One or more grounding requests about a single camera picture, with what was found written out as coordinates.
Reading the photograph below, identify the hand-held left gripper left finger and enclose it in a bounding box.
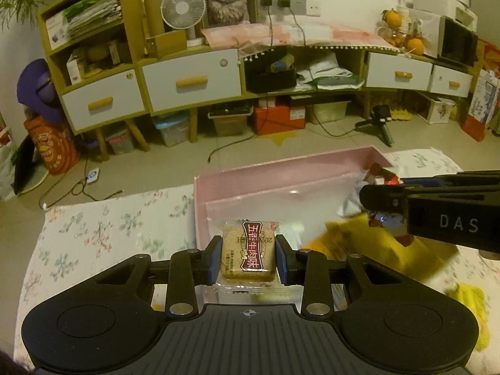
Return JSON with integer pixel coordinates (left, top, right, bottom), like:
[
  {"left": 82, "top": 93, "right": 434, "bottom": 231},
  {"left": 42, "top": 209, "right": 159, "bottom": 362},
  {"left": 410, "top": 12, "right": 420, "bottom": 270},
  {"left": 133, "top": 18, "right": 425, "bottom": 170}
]
[{"left": 74, "top": 235, "right": 224, "bottom": 319}]

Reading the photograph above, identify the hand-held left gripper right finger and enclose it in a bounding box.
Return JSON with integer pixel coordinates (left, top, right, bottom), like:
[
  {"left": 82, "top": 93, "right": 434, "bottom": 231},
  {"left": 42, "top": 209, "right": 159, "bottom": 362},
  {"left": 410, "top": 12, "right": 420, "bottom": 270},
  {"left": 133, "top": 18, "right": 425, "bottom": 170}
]
[{"left": 274, "top": 234, "right": 426, "bottom": 319}]

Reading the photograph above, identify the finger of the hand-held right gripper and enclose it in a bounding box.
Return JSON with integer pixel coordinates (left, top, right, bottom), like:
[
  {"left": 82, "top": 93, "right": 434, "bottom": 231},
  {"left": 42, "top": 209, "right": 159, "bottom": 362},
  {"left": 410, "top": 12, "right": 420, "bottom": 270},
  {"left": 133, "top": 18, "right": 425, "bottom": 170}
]
[
  {"left": 359, "top": 183, "right": 410, "bottom": 219},
  {"left": 402, "top": 170, "right": 500, "bottom": 189}
]

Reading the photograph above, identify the red brown snack packet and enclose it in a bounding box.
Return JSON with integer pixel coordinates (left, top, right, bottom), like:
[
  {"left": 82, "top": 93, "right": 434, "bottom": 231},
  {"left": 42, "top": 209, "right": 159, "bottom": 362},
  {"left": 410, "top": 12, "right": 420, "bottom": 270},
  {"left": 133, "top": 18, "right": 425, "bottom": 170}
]
[{"left": 366, "top": 163, "right": 415, "bottom": 248}]

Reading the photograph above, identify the clear biscuit packet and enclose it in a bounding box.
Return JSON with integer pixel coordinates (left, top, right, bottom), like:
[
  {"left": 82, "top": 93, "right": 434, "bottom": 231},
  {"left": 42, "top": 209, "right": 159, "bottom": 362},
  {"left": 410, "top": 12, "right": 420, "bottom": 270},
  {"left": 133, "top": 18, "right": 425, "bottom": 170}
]
[{"left": 203, "top": 218, "right": 302, "bottom": 294}]

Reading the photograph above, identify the plain yellow snack packet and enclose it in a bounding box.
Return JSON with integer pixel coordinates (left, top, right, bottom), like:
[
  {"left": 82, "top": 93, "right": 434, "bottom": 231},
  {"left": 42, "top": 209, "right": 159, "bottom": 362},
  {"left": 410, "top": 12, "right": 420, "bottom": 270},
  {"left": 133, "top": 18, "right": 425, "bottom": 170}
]
[
  {"left": 445, "top": 281, "right": 490, "bottom": 349},
  {"left": 305, "top": 219, "right": 458, "bottom": 283}
]

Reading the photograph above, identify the pink cardboard box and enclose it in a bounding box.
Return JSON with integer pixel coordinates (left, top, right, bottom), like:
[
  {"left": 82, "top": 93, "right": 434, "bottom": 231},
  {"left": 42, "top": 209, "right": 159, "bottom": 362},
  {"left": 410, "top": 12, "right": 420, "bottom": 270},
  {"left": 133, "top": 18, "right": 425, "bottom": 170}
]
[{"left": 193, "top": 145, "right": 399, "bottom": 268}]

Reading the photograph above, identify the red printed paper bag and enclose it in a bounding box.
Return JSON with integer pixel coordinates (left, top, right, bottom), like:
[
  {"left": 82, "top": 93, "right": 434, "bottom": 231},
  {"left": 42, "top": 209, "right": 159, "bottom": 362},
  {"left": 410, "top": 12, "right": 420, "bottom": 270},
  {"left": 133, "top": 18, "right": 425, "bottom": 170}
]
[{"left": 461, "top": 68, "right": 500, "bottom": 142}]

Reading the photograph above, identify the white printed box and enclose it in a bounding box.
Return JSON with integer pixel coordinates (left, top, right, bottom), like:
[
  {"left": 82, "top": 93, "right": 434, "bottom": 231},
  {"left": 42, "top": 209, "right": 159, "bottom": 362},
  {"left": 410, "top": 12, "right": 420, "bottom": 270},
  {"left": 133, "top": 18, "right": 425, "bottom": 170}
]
[{"left": 416, "top": 96, "right": 456, "bottom": 125}]

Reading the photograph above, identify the black handheld tripod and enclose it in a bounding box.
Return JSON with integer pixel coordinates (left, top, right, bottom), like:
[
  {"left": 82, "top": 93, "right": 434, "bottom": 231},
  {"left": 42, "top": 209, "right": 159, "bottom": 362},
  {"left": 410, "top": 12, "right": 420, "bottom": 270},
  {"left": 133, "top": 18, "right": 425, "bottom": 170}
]
[{"left": 355, "top": 105, "right": 393, "bottom": 146}]

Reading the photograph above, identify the floral tablecloth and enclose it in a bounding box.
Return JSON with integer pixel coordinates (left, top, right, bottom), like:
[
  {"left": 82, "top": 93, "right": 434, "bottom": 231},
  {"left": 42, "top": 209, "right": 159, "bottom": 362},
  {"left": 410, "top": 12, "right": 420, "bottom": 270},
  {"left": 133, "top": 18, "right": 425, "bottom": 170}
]
[{"left": 13, "top": 146, "right": 500, "bottom": 375}]

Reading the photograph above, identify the yellow star floor sticker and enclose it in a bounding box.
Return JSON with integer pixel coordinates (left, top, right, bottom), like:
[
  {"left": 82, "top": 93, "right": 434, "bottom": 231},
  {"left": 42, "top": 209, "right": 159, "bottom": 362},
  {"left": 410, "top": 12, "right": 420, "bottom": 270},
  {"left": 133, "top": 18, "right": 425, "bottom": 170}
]
[{"left": 266, "top": 131, "right": 298, "bottom": 148}]

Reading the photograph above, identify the red box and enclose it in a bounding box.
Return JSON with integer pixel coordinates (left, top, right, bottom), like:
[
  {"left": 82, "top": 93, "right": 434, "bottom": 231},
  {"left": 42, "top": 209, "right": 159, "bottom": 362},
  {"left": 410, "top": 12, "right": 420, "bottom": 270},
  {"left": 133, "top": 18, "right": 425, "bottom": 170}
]
[{"left": 252, "top": 105, "right": 306, "bottom": 135}]

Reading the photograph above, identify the long wooden low cabinet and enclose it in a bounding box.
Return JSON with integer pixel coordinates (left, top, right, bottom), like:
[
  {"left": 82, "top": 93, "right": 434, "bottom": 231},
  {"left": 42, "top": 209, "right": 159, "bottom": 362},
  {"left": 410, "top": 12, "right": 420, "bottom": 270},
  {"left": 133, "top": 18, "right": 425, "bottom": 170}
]
[{"left": 138, "top": 43, "right": 475, "bottom": 145}]

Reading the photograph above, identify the clear bin blue lid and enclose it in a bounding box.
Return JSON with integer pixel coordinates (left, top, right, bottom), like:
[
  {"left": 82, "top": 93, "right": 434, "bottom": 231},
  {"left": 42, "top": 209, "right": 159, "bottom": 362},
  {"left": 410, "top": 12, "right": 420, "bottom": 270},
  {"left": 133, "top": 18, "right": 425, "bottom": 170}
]
[{"left": 153, "top": 113, "right": 190, "bottom": 147}]

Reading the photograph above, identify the white microwave oven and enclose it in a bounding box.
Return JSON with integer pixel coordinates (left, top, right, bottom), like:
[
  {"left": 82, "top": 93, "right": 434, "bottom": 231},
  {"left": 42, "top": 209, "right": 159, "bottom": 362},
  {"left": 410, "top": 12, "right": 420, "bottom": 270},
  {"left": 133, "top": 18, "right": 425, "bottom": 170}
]
[{"left": 437, "top": 16, "right": 479, "bottom": 67}]

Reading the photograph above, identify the loose papers pile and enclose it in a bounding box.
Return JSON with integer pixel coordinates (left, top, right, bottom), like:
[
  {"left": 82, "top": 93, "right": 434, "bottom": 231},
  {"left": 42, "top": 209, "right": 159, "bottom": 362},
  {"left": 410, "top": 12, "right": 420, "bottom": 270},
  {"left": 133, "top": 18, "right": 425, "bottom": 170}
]
[{"left": 297, "top": 51, "right": 364, "bottom": 88}]

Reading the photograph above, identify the small clear storage bin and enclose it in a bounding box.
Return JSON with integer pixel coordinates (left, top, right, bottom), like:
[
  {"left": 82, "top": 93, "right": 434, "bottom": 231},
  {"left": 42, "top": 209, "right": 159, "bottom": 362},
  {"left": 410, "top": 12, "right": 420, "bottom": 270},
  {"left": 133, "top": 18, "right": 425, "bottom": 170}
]
[{"left": 105, "top": 129, "right": 135, "bottom": 155}]

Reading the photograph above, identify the bag of small orange fruits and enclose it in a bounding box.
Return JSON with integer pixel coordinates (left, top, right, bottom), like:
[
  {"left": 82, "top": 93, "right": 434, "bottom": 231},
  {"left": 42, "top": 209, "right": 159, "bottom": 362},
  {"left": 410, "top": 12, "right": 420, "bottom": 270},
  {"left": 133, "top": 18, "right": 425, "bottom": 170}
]
[{"left": 385, "top": 29, "right": 408, "bottom": 48}]

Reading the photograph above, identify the black bag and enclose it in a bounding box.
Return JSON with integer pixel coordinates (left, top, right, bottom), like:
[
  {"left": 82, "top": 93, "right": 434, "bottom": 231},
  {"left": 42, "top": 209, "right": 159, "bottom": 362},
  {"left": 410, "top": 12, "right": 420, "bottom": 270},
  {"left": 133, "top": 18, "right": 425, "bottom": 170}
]
[{"left": 244, "top": 51, "right": 298, "bottom": 94}]

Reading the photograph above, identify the pink cabinet cloth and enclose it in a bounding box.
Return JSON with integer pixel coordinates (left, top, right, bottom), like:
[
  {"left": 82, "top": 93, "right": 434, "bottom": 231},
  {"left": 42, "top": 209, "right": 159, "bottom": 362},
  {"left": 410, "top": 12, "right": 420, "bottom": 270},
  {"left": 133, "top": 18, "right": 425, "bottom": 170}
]
[{"left": 201, "top": 21, "right": 399, "bottom": 54}]

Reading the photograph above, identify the orange printed bag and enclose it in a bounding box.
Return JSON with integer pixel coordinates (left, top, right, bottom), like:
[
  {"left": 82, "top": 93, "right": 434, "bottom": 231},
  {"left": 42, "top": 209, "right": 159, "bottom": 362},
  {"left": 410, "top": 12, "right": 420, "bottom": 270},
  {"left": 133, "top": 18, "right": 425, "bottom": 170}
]
[{"left": 23, "top": 119, "right": 81, "bottom": 176}]

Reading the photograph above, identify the black flat panel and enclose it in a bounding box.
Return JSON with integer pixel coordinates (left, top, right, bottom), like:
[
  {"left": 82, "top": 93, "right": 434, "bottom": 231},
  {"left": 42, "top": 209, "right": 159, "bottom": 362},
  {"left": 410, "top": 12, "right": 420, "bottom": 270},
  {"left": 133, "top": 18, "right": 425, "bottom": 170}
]
[{"left": 13, "top": 137, "right": 40, "bottom": 196}]

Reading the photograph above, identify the white printed shopping bag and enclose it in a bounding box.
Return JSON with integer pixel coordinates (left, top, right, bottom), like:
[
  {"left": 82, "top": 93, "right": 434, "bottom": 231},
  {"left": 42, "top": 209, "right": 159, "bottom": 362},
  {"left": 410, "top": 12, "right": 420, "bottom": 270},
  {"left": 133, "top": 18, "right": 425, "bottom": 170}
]
[{"left": 0, "top": 125, "right": 20, "bottom": 201}]

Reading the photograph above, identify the small white carton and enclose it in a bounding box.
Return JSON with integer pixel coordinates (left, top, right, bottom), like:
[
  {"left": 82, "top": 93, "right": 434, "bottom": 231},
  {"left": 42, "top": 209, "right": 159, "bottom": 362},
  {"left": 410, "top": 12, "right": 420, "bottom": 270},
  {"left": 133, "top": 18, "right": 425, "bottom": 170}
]
[{"left": 66, "top": 52, "right": 84, "bottom": 84}]

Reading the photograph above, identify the purple hat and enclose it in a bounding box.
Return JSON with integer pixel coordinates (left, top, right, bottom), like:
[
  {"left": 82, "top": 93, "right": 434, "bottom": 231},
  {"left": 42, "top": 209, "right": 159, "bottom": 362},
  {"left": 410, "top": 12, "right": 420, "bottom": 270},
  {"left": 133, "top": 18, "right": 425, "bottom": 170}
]
[{"left": 16, "top": 58, "right": 65, "bottom": 124}]

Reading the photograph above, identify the tall wooden shelf cabinet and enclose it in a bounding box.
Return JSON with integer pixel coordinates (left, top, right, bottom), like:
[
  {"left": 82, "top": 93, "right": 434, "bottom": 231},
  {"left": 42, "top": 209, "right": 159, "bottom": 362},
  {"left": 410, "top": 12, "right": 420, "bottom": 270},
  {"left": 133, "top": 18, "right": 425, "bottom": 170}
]
[{"left": 37, "top": 0, "right": 153, "bottom": 161}]

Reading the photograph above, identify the white desk fan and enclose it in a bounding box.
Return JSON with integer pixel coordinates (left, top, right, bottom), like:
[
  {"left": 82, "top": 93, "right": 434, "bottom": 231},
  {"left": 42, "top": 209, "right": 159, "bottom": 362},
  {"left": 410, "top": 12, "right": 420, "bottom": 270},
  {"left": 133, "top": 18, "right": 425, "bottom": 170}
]
[{"left": 161, "top": 0, "right": 206, "bottom": 46}]

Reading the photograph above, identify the stack of papers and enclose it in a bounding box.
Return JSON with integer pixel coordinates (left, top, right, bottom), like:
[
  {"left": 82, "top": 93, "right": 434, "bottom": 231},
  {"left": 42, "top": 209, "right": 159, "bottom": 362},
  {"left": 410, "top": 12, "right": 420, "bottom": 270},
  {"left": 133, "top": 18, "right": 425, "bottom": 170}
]
[{"left": 45, "top": 0, "right": 123, "bottom": 45}]

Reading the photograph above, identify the white drawer wooden handle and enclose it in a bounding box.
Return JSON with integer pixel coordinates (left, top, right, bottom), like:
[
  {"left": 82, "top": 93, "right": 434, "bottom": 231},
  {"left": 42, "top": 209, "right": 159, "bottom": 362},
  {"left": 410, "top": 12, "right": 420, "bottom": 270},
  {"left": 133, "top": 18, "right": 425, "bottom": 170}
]
[
  {"left": 60, "top": 69, "right": 146, "bottom": 131},
  {"left": 141, "top": 49, "right": 242, "bottom": 112},
  {"left": 365, "top": 52, "right": 433, "bottom": 92},
  {"left": 427, "top": 64, "right": 473, "bottom": 98}
]

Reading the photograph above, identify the thin black charger cable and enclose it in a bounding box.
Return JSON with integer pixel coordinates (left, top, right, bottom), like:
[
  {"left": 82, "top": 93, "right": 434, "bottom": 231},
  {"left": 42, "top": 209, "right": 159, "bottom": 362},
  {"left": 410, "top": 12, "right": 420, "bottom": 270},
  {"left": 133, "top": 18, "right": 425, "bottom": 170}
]
[{"left": 39, "top": 160, "right": 126, "bottom": 209}]

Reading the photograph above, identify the black power cable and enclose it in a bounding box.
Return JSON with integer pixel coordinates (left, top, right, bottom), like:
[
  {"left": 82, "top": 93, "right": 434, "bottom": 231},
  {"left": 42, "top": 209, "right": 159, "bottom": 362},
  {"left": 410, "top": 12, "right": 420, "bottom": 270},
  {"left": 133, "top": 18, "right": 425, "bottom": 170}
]
[{"left": 282, "top": 3, "right": 362, "bottom": 137}]

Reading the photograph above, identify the wall socket panel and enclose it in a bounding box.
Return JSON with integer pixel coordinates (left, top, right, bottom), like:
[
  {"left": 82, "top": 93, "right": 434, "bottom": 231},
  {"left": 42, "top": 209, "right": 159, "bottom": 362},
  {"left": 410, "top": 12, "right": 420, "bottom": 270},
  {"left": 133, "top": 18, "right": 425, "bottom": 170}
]
[{"left": 260, "top": 0, "right": 321, "bottom": 17}]

